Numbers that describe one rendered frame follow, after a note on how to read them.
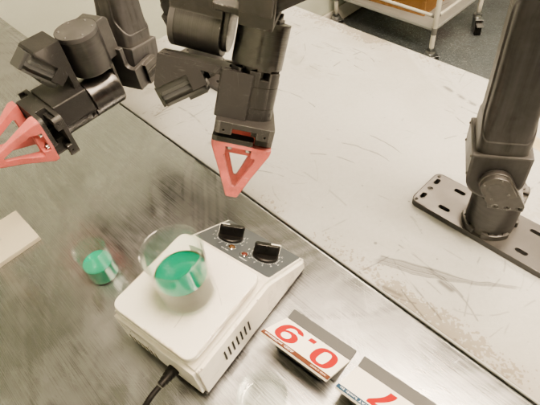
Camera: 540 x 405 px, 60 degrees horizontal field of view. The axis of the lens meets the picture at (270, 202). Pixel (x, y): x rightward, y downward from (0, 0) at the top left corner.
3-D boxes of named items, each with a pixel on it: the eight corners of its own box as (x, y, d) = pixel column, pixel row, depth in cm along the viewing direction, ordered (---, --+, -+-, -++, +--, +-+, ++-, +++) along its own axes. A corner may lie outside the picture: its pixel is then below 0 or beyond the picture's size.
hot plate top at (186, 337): (185, 234, 58) (183, 229, 57) (263, 280, 52) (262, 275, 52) (112, 308, 52) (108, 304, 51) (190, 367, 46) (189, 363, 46)
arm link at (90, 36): (87, 44, 59) (142, -2, 65) (37, 34, 62) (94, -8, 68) (120, 117, 67) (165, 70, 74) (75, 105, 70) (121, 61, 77)
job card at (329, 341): (294, 310, 58) (292, 292, 55) (357, 351, 54) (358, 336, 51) (263, 348, 55) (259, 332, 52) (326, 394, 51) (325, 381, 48)
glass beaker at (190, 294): (159, 277, 53) (136, 232, 47) (214, 263, 54) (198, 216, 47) (165, 333, 49) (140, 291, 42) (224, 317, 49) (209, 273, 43)
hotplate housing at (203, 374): (231, 229, 68) (221, 192, 62) (307, 271, 62) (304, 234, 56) (116, 353, 57) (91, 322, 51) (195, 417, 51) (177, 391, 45)
